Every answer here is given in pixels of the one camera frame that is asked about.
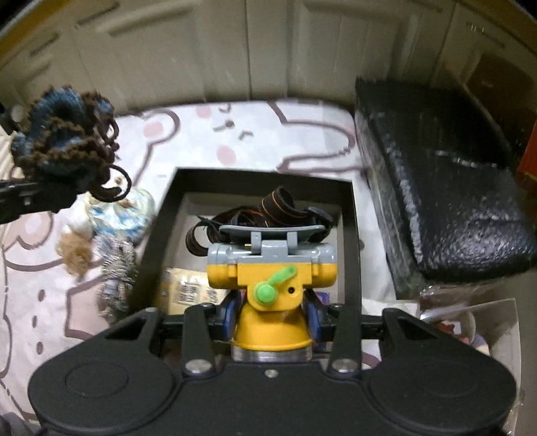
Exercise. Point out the cream cabinet door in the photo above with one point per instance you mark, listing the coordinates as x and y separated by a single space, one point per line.
356 42
159 58

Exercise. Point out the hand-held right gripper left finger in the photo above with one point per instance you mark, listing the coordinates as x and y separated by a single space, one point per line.
230 320

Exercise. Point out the clear plastic box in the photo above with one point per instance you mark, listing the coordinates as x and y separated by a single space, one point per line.
495 318

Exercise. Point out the brown fluffy scrunchie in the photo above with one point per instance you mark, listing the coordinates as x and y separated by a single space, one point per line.
75 253

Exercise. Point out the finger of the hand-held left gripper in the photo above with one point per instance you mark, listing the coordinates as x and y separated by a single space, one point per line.
37 197
12 119

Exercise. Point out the black cardboard box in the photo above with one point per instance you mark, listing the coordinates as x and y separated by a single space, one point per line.
260 176

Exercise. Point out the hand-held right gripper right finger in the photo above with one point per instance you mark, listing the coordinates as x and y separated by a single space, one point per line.
312 320

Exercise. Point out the dark crochet scrunchie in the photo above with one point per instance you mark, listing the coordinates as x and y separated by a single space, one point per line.
63 125

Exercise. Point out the purple white braided scrunchie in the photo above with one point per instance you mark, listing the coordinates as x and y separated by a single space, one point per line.
115 268

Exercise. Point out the black foil-wrapped cushion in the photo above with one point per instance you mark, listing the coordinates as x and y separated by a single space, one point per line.
453 188

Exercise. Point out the cream cabinet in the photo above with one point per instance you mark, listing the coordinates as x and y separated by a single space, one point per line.
268 50

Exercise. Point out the blue white floral pouch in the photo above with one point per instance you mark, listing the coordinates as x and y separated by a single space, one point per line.
126 218

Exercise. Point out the red Tuborg box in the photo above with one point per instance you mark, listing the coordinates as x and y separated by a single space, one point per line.
529 167

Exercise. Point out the white yarn scrunchie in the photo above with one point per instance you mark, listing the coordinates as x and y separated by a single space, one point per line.
79 224

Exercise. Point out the bear printed blanket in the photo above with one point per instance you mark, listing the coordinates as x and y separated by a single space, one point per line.
251 134

